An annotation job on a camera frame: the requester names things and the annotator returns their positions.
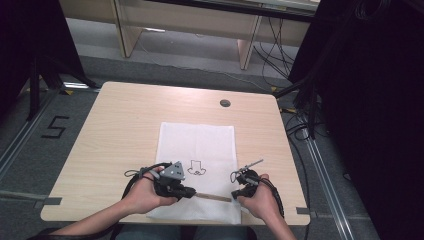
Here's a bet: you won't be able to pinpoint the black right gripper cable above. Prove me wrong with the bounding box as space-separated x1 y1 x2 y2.
261 177 286 220

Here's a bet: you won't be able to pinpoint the black floor cables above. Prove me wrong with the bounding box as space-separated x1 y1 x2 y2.
280 105 314 240

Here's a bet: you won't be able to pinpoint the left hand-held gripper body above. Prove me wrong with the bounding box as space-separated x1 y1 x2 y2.
152 160 188 202

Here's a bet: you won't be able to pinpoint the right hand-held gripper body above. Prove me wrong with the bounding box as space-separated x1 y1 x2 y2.
229 158 265 198

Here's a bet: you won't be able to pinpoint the person's left hand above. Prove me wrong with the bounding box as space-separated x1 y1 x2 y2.
120 166 180 216

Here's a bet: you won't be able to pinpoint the black cables under desk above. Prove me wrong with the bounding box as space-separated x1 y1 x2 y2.
252 15 298 80

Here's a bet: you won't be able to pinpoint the grey floor rail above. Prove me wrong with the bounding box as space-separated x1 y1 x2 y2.
0 88 60 183
301 128 357 240

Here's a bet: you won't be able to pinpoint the person's legs in jeans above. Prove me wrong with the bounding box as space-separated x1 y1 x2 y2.
114 223 258 240

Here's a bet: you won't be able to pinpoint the white cloth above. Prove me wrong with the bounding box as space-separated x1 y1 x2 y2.
145 121 242 226

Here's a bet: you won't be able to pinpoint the person's right hand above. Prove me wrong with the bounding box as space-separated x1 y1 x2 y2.
237 173 285 224

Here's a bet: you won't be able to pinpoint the black metal stand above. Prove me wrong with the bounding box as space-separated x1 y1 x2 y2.
273 74 319 140
27 54 100 122

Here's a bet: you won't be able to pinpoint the black curtain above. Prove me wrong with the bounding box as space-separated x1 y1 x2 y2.
0 0 86 116
287 0 424 240

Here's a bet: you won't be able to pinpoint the light wooden desk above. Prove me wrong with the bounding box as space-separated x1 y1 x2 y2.
59 0 322 71

